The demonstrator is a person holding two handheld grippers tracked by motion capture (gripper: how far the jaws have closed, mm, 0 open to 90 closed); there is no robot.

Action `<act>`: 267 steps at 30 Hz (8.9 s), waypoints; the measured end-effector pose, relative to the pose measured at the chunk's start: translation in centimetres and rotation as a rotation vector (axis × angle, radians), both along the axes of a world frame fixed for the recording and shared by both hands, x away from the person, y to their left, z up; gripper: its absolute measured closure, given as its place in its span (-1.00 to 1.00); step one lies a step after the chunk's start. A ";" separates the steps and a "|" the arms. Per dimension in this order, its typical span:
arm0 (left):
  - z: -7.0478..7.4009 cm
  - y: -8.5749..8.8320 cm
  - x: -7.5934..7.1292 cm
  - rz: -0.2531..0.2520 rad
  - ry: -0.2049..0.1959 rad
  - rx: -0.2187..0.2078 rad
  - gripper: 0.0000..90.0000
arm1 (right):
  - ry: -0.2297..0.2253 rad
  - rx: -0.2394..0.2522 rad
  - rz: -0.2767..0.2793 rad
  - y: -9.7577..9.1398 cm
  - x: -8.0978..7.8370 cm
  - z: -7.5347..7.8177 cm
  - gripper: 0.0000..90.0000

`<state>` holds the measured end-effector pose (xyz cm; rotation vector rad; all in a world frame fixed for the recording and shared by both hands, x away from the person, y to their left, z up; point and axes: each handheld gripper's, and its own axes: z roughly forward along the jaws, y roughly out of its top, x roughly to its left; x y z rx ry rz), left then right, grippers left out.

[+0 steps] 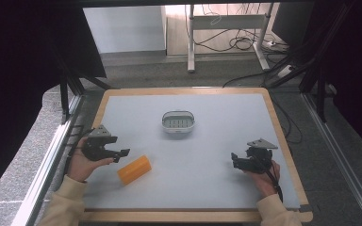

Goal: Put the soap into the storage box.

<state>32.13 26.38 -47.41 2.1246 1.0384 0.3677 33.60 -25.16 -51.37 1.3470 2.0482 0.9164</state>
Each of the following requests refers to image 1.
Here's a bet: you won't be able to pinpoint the dark curtain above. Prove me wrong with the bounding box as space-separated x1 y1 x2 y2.
0 0 107 205
271 0 362 161

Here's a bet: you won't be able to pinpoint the orange ribbed block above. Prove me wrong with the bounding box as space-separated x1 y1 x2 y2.
116 154 153 186

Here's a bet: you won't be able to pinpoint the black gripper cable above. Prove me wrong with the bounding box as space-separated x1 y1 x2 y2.
63 127 95 175
266 160 285 203

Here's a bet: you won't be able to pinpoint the person's left hand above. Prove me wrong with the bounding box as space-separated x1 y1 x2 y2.
66 137 115 184

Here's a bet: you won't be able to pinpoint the white oval basket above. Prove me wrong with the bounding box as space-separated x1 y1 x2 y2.
160 109 196 135

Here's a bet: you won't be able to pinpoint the person's right hand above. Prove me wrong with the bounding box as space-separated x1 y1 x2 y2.
247 159 281 199

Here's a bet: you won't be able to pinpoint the aluminium frame rail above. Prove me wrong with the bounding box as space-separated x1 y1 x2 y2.
10 93 86 226
301 92 362 226

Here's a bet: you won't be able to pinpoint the light grey table mat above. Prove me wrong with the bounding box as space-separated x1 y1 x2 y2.
82 92 302 211

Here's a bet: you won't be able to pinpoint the white metal desk frame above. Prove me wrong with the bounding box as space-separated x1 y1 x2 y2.
187 3 275 73

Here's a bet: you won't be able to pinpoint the white wall panel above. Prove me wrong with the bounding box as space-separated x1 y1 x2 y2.
82 6 168 55

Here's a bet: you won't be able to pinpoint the black metal frame strut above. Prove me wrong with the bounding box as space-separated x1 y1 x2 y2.
45 37 112 125
263 0 356 123

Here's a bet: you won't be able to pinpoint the tangle of black floor cables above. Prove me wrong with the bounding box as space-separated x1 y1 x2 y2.
188 3 293 55

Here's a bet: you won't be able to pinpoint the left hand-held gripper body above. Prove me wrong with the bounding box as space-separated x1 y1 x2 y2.
81 124 119 162

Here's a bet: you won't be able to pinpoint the white power strip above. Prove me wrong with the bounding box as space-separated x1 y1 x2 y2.
276 64 296 79

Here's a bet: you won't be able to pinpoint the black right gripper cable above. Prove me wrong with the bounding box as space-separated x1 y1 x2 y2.
266 160 285 203

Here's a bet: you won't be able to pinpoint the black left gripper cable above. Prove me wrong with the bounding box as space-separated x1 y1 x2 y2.
63 127 95 175

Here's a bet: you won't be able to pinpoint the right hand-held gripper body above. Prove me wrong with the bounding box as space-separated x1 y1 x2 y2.
244 137 279 175

